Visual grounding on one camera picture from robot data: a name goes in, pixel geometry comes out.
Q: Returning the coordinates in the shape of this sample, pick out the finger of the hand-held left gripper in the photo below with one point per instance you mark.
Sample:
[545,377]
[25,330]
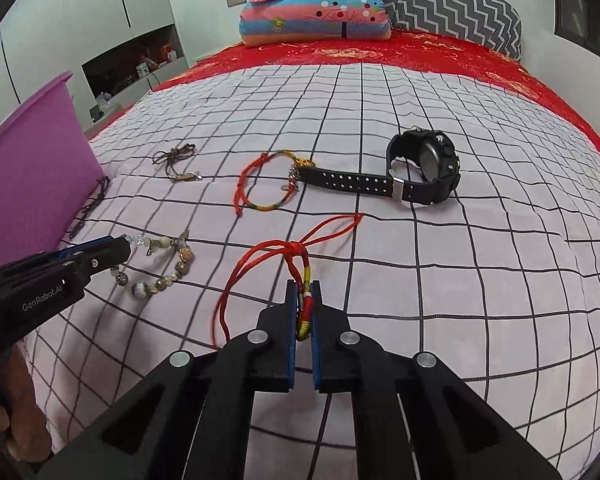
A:
[100,243]
[105,259]

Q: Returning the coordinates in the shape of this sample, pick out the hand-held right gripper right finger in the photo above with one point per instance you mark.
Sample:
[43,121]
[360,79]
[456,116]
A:
[316,360]

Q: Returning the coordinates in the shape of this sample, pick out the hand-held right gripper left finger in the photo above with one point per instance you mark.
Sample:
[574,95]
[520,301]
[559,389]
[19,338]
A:
[290,365]

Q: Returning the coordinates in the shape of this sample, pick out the purple plastic basin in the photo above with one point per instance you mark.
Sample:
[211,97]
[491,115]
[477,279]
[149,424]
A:
[30,175]

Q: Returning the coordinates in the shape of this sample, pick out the black wrist watch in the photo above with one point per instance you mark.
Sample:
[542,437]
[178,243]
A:
[430,160]

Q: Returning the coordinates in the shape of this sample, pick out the person's left hand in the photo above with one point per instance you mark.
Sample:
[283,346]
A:
[32,410]

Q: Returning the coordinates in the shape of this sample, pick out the grey plastic stool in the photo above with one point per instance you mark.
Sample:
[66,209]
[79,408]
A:
[111,116]

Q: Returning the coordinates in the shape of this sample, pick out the black phone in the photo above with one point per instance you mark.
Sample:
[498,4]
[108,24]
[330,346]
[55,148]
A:
[95,112]

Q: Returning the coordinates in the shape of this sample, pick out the niche clutter pile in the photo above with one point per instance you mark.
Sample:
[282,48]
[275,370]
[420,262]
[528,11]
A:
[145,62]

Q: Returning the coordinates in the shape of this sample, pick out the white nightstand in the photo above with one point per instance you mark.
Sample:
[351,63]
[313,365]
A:
[215,53]

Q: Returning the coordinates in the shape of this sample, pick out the white wardrobe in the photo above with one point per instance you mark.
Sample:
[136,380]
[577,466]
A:
[55,25]

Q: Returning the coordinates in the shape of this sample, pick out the colourful striped pillow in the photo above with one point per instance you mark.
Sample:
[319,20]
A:
[310,17]

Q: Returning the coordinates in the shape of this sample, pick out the red patterned bedsheet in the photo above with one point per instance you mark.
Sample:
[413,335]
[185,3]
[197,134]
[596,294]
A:
[430,50]

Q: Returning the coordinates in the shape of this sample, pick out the grey chevron headboard cushion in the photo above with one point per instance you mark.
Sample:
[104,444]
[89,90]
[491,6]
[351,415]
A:
[455,5]

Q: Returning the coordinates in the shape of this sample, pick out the wall switch plate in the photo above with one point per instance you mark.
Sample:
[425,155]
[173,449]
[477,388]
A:
[235,1]

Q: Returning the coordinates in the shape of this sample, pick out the dark wall frame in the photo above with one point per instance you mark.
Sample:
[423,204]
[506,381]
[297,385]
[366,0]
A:
[572,10]

